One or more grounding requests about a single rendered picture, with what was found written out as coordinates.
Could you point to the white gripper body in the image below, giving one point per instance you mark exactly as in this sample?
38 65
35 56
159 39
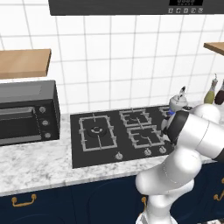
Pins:
165 126

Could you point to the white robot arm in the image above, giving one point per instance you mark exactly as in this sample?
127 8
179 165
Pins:
186 163

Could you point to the silver hob knob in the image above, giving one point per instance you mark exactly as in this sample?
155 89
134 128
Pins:
162 149
118 156
147 151

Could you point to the silver kettle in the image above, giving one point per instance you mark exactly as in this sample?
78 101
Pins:
178 101

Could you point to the black hob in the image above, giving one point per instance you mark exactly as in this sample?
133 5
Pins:
122 137

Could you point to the olive green oil bottle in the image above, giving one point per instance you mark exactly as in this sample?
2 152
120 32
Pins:
210 93

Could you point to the dark brown bottle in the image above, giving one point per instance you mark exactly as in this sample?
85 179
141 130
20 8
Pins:
219 94

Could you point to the navy cupboard front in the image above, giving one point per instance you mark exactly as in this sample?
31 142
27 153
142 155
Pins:
208 192

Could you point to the navy cupboard door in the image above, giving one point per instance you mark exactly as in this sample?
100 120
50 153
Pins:
108 201

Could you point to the silver toaster oven knob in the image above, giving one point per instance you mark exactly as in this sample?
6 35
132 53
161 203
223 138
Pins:
42 109
45 122
47 135

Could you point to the black toaster oven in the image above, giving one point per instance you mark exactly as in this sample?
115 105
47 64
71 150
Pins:
49 96

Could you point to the black range hood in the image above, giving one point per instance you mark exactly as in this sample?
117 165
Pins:
116 7

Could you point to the navy drawer front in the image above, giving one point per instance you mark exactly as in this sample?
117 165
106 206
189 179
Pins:
43 208

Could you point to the toaster oven glass door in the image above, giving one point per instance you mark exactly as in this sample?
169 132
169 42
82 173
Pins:
17 127

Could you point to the wide wooden shelf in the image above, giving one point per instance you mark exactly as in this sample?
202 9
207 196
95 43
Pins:
23 62

